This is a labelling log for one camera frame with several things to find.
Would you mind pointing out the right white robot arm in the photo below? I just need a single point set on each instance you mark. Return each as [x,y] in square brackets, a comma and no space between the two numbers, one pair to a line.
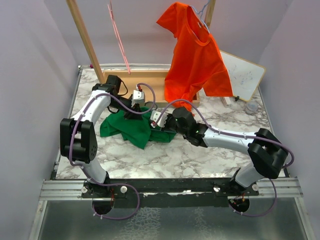
[267,154]

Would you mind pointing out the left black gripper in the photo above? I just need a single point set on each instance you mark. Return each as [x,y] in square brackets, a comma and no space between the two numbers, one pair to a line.
[131,115]

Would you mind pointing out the orange t shirt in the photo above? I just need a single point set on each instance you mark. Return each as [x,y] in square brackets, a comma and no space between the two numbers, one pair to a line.
[197,63]

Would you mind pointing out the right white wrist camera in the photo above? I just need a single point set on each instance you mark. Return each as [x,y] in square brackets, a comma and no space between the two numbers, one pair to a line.
[158,119]

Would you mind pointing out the clear plastic cup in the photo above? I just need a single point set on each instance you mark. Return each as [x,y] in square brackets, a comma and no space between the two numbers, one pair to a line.
[251,107]

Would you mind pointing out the green t shirt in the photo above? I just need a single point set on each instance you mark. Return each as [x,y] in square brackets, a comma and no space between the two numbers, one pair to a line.
[137,131]

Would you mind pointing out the pink wire hanger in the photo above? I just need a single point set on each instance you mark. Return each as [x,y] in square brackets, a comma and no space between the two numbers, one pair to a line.
[118,38]

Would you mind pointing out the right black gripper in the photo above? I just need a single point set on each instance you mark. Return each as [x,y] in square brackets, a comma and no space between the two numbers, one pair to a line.
[165,127]

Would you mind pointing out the small whiteboard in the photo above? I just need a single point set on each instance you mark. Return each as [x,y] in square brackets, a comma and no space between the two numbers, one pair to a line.
[244,75]

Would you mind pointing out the blue grey plastic hanger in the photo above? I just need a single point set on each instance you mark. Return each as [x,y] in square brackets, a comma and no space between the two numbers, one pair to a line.
[149,104]

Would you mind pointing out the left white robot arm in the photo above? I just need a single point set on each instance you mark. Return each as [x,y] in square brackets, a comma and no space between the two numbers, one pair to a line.
[78,141]

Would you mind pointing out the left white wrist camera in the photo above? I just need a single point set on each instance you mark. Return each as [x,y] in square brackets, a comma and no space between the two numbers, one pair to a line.
[138,97]

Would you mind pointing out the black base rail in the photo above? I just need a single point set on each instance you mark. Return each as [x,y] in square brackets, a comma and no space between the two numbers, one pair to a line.
[165,192]

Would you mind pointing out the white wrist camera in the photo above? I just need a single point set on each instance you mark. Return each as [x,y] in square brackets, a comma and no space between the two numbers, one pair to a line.
[158,119]
[138,97]

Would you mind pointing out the lilac hanger under orange shirt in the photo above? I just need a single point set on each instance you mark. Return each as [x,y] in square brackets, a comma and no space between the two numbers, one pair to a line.
[200,14]

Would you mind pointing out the aluminium frame rail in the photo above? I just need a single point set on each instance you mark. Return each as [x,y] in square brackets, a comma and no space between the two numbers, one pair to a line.
[70,190]

